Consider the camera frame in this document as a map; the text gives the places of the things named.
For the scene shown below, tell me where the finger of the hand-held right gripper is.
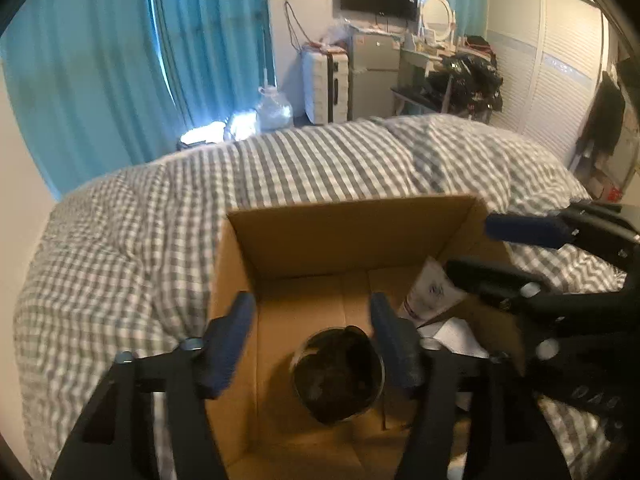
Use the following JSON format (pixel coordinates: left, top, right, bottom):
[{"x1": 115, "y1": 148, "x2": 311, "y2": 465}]
[
  {"x1": 445, "y1": 257, "x2": 640, "y2": 337},
  {"x1": 485, "y1": 202, "x2": 640, "y2": 266}
]

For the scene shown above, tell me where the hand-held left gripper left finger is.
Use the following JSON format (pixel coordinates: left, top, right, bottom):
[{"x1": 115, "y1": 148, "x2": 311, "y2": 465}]
[{"x1": 50, "y1": 291, "x2": 257, "y2": 480}]

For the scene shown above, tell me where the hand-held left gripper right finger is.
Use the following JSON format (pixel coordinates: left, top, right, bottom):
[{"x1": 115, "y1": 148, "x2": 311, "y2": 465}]
[{"x1": 369, "y1": 293, "x2": 572, "y2": 480}]

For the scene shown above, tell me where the white cream tube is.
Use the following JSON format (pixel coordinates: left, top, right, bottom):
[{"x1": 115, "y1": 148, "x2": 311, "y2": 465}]
[{"x1": 397, "y1": 256, "x2": 471, "y2": 323}]

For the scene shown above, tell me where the dark round container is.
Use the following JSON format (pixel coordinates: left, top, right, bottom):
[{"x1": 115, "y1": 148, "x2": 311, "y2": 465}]
[{"x1": 291, "y1": 326, "x2": 386, "y2": 426}]

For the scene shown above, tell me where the brown cardboard box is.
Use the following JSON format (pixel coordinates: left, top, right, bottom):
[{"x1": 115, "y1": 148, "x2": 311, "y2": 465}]
[{"x1": 206, "y1": 194, "x2": 528, "y2": 480}]

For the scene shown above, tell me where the white paper sheet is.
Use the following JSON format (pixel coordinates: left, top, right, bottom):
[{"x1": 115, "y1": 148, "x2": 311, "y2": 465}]
[{"x1": 417, "y1": 316, "x2": 491, "y2": 361}]

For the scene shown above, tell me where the grey chevron bed sheet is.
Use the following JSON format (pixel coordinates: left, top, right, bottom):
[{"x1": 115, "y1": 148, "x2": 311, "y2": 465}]
[{"x1": 510, "y1": 242, "x2": 631, "y2": 480}]

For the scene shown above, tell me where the grey checked blanket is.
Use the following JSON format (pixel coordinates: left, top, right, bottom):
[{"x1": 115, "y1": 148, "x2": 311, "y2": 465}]
[{"x1": 12, "y1": 114, "x2": 593, "y2": 480}]

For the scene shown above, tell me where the black hanging garment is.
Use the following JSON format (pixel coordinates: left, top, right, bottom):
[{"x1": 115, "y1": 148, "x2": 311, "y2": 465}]
[{"x1": 575, "y1": 71, "x2": 627, "y2": 157}]

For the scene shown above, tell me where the pile of black clothes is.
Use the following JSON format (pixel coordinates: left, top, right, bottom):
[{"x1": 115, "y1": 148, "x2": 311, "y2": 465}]
[{"x1": 425, "y1": 35, "x2": 504, "y2": 122}]

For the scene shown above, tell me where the white louvered wardrobe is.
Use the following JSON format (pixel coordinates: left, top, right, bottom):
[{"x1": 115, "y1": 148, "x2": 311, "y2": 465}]
[{"x1": 487, "y1": 0, "x2": 609, "y2": 167}]

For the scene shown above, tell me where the white dressing table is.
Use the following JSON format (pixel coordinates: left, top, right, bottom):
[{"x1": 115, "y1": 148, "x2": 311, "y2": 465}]
[{"x1": 394, "y1": 40, "x2": 457, "y2": 117}]

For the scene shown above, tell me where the silver mini fridge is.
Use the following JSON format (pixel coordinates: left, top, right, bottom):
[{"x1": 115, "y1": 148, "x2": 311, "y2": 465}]
[{"x1": 347, "y1": 27, "x2": 404, "y2": 122}]

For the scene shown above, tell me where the clear plastic bag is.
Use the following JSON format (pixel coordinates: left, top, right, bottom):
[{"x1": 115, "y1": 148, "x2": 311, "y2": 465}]
[{"x1": 223, "y1": 109, "x2": 259, "y2": 142}]

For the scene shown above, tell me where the white round vanity mirror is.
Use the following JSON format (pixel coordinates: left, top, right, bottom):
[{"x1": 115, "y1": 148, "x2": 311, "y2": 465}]
[{"x1": 420, "y1": 0, "x2": 457, "y2": 43}]

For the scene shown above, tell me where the clear water jug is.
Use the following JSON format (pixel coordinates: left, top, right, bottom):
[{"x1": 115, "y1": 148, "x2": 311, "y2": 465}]
[{"x1": 256, "y1": 86, "x2": 294, "y2": 134}]

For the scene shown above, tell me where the white suitcase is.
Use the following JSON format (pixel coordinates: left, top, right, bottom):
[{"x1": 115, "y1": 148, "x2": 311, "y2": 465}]
[{"x1": 302, "y1": 47, "x2": 350, "y2": 125}]

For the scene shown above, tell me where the white plastic bag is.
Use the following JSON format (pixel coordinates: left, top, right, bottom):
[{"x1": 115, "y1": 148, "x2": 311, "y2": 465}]
[{"x1": 320, "y1": 19, "x2": 362, "y2": 47}]

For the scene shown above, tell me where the dark wall cable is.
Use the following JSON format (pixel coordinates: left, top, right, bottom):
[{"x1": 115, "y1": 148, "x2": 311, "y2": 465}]
[{"x1": 283, "y1": 0, "x2": 312, "y2": 47}]

